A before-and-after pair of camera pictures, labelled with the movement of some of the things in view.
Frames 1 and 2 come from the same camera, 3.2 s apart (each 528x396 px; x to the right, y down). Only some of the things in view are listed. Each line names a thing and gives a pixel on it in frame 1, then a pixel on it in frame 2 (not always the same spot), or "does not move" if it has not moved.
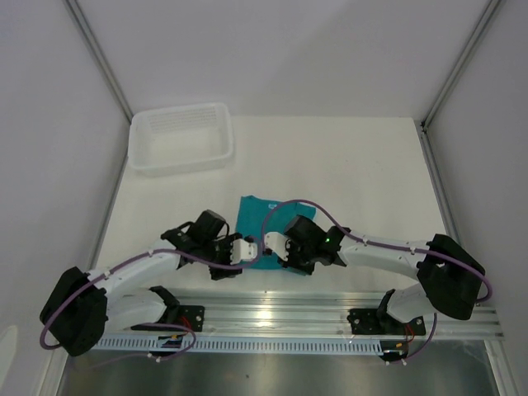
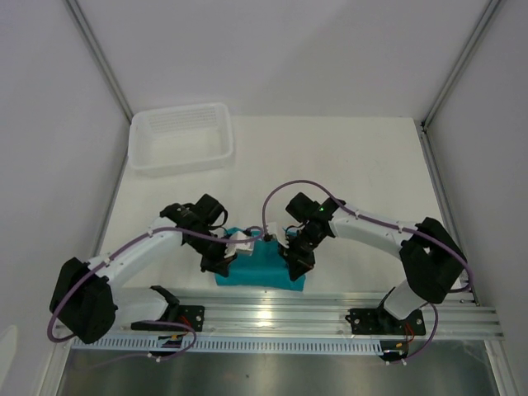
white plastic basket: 168,139 does not move
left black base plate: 190,316 does not move
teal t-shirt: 256,216 -> 263,268
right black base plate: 366,322 does not move
